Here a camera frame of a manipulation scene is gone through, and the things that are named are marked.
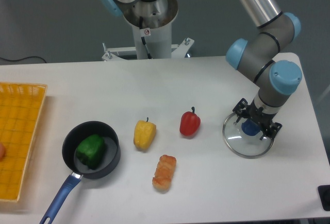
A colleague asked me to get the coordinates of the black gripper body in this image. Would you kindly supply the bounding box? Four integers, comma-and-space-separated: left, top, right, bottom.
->
246, 103, 277, 132

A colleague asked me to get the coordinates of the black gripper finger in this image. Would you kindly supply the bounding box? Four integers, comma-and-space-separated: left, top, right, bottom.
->
233, 98, 250, 124
258, 122, 282, 141

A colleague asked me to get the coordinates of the glass pot lid blue knob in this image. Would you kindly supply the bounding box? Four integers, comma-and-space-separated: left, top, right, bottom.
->
222, 113, 274, 159

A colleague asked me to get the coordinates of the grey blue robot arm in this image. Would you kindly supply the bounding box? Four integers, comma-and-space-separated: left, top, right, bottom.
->
100, 0, 302, 139

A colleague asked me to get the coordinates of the red toy bell pepper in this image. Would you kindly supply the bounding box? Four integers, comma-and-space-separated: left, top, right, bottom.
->
179, 107, 201, 136

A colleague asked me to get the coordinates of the black device at table edge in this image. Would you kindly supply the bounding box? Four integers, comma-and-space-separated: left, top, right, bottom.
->
318, 185, 330, 212

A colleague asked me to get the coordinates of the toy bread roll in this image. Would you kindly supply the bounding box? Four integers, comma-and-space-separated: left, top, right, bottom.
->
152, 154, 177, 191

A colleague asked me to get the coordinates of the yellow toy bell pepper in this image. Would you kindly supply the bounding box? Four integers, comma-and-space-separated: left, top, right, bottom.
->
134, 117, 157, 151

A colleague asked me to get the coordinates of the green toy bell pepper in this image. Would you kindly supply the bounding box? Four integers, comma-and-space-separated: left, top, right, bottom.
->
76, 134, 105, 169

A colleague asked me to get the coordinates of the yellow woven basket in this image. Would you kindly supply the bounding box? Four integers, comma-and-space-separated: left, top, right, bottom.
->
1, 82, 47, 202

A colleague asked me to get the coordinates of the orange object in basket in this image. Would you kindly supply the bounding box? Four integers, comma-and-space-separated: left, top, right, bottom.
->
0, 143, 6, 160

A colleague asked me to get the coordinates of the white pedestal base frame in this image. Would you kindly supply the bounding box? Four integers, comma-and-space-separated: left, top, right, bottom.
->
101, 38, 194, 62

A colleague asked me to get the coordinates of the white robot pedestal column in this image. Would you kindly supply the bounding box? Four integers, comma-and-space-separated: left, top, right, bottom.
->
124, 0, 178, 59

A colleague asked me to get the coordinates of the black cable on pedestal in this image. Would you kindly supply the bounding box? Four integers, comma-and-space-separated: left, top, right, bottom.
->
139, 15, 153, 60

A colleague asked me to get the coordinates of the black saucepan blue handle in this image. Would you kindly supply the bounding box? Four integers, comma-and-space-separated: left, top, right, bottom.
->
40, 121, 121, 223

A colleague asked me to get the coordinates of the black floor cable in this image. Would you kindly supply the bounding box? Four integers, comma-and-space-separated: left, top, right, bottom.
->
0, 56, 47, 63

